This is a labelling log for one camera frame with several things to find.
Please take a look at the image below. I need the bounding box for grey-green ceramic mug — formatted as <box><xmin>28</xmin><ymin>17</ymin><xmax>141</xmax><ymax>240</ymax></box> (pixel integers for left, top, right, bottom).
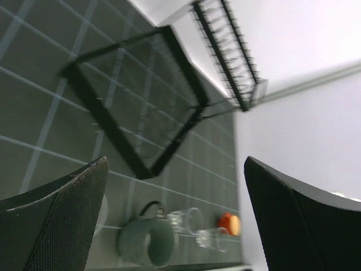
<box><xmin>117</xmin><ymin>200</ymin><xmax>178</xmax><ymax>269</ymax></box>

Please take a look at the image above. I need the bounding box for black gridded table mat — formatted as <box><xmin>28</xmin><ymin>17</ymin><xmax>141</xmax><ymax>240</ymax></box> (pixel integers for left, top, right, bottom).
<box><xmin>1</xmin><ymin>1</ymin><xmax>242</xmax><ymax>270</ymax></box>

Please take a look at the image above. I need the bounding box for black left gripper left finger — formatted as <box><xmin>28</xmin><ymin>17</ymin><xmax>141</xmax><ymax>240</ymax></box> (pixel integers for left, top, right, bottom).
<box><xmin>1</xmin><ymin>156</ymin><xmax>109</xmax><ymax>270</ymax></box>

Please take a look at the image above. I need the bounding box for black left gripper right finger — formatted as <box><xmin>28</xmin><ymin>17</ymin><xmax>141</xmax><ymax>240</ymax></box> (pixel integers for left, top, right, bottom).
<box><xmin>244</xmin><ymin>156</ymin><xmax>360</xmax><ymax>270</ymax></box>

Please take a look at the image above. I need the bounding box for clear faceted plastic cup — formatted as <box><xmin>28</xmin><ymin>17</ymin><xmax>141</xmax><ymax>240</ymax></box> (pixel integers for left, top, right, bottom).
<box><xmin>166</xmin><ymin>207</ymin><xmax>204</xmax><ymax>235</ymax></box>
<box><xmin>195</xmin><ymin>227</ymin><xmax>228</xmax><ymax>252</ymax></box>

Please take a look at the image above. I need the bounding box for orange ceramic mug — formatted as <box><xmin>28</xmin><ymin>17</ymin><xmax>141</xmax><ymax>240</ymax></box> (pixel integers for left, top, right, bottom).
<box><xmin>217</xmin><ymin>213</ymin><xmax>241</xmax><ymax>236</ymax></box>

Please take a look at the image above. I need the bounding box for black wire dish rack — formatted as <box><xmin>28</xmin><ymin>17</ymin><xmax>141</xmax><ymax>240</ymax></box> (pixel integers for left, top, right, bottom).
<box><xmin>61</xmin><ymin>1</ymin><xmax>267</xmax><ymax>180</ymax></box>

